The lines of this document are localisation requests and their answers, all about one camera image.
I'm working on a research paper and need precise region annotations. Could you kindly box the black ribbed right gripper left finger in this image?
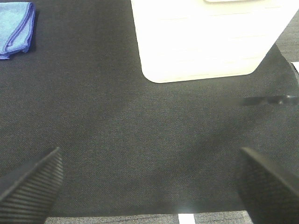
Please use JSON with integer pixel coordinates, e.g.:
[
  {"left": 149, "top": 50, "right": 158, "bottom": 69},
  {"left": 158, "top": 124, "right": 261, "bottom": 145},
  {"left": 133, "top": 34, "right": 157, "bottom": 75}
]
[{"left": 0, "top": 147, "right": 64, "bottom": 224}]

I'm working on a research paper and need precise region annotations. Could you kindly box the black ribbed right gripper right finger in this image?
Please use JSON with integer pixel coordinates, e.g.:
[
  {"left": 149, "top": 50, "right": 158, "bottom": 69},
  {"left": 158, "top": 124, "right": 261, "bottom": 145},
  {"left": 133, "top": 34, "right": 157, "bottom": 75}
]
[{"left": 235, "top": 147, "right": 299, "bottom": 224}]

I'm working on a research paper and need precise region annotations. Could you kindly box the blue microfiber towel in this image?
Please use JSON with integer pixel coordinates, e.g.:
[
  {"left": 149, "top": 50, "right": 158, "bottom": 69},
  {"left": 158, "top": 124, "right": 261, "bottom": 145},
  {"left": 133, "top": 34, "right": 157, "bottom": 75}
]
[{"left": 0, "top": 2, "right": 36, "bottom": 60}]

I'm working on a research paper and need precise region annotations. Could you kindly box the black fabric table cover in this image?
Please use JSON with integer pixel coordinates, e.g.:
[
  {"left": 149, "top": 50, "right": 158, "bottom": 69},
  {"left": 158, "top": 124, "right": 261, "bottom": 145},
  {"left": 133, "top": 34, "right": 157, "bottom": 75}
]
[{"left": 0, "top": 0, "right": 299, "bottom": 217}]

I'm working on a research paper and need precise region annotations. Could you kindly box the white plastic storage bin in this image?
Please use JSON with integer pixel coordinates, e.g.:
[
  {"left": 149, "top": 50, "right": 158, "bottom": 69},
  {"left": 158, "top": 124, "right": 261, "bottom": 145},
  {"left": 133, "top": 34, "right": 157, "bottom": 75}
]
[{"left": 131, "top": 0, "right": 299, "bottom": 83}]

